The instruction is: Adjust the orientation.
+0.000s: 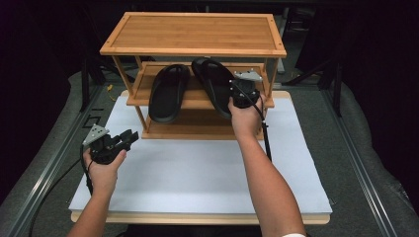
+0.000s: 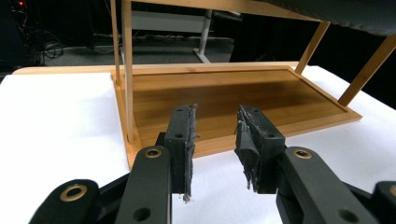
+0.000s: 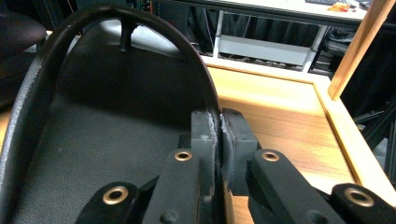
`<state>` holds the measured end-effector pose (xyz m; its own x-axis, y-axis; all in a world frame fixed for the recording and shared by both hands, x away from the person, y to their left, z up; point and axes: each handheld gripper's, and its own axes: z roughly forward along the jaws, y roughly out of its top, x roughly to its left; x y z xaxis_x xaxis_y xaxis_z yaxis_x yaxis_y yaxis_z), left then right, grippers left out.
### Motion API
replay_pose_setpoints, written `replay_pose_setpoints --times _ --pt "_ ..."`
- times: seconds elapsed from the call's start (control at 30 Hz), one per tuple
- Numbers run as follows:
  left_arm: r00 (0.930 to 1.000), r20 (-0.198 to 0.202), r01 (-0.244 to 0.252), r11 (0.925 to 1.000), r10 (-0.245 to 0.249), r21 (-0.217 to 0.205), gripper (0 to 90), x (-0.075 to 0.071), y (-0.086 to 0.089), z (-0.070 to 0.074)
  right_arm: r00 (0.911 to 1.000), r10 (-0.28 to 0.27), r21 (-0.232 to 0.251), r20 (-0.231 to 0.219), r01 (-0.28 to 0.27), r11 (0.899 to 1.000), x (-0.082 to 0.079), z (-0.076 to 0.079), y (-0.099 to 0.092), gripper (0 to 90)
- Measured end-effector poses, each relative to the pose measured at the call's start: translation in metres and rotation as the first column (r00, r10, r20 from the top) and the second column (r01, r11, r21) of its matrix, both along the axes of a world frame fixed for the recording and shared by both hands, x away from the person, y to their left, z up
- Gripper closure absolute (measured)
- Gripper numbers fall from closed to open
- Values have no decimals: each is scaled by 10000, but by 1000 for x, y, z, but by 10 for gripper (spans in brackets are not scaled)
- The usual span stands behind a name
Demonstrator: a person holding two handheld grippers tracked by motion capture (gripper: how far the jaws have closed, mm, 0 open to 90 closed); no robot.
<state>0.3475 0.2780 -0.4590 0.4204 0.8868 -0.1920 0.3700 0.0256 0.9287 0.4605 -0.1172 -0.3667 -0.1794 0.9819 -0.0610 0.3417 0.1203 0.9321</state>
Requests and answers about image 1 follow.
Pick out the aluminium floor rail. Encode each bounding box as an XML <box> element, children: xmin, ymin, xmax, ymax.
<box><xmin>0</xmin><ymin>84</ymin><xmax>105</xmax><ymax>237</ymax></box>
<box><xmin>321</xmin><ymin>88</ymin><xmax>400</xmax><ymax>237</ymax></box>

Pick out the person's left hand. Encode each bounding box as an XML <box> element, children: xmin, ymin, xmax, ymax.
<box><xmin>82</xmin><ymin>147</ymin><xmax>128</xmax><ymax>196</ymax></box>

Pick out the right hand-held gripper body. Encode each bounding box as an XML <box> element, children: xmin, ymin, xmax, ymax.
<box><xmin>229</xmin><ymin>68</ymin><xmax>264</xmax><ymax>110</ymax></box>

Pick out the black slipper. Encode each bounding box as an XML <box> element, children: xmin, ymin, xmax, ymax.
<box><xmin>147</xmin><ymin>63</ymin><xmax>192</xmax><ymax>124</ymax></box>
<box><xmin>191</xmin><ymin>57</ymin><xmax>237</xmax><ymax>120</ymax></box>

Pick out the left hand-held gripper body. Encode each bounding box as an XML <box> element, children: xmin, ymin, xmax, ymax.
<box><xmin>82</xmin><ymin>123</ymin><xmax>128</xmax><ymax>166</ymax></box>

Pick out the wooden shoe rack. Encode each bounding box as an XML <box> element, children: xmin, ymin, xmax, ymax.
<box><xmin>99</xmin><ymin>12</ymin><xmax>288</xmax><ymax>141</ymax></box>

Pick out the person's right hand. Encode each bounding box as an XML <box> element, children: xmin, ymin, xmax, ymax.
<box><xmin>227</xmin><ymin>94</ymin><xmax>268</xmax><ymax>139</ymax></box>

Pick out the white board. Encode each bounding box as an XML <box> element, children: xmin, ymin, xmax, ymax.
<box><xmin>68</xmin><ymin>95</ymin><xmax>333</xmax><ymax>215</ymax></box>

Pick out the black metal stand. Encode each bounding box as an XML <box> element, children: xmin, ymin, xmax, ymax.
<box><xmin>330</xmin><ymin>60</ymin><xmax>344</xmax><ymax>117</ymax></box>
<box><xmin>79</xmin><ymin>57</ymin><xmax>107</xmax><ymax>113</ymax></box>

